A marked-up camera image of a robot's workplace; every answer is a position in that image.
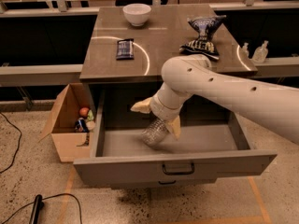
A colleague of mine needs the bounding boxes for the black drawer handle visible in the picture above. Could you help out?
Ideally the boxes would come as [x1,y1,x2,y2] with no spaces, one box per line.
[162,163,195,175]

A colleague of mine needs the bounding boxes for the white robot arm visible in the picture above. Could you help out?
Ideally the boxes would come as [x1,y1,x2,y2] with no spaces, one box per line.
[132,55,299,144]

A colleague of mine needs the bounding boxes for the clear soap dispenser bottle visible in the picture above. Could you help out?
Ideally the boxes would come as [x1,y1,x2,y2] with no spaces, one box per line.
[252,40,268,63]

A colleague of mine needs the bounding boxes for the clear plastic water bottle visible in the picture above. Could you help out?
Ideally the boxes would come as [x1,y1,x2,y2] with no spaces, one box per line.
[141,118,169,148]

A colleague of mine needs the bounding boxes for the grey open top drawer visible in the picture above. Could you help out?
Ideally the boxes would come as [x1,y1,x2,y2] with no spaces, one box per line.
[74,89,277,189]

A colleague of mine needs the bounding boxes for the blue soda can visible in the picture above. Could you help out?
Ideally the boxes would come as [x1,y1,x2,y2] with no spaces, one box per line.
[75,118,89,133]

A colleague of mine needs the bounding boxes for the black floor cable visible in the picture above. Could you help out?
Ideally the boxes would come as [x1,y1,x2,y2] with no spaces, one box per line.
[0,111,23,175]

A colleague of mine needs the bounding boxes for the blue chip bag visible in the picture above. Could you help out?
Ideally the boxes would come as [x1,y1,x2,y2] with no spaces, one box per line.
[179,15,226,61]

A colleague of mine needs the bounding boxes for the green fruit in box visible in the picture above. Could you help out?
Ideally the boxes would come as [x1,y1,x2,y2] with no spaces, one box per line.
[87,110,94,121]

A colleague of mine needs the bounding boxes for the red apple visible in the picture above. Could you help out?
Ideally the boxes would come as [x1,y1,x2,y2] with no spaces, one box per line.
[79,107,90,118]

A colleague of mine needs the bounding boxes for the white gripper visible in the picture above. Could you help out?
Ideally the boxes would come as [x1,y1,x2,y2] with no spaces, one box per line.
[131,83,192,139]

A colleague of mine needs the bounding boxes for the white ceramic bowl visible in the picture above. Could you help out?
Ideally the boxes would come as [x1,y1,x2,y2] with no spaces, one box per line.
[122,4,151,27]

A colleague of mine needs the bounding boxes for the black plug with cable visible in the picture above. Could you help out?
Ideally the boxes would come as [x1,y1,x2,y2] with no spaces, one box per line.
[1,193,83,224]

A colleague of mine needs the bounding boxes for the dark blue snack bar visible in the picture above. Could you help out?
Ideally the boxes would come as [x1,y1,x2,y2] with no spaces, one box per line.
[116,38,134,60]

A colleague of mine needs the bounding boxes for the cardboard box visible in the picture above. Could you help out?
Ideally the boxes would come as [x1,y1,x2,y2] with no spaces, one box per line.
[39,83,93,162]

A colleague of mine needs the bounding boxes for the small clear pump bottle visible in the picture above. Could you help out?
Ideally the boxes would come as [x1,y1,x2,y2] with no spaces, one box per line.
[242,42,249,57]

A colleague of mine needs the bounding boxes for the grey cabinet with counter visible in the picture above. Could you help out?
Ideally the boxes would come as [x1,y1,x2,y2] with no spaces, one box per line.
[79,4,259,190]

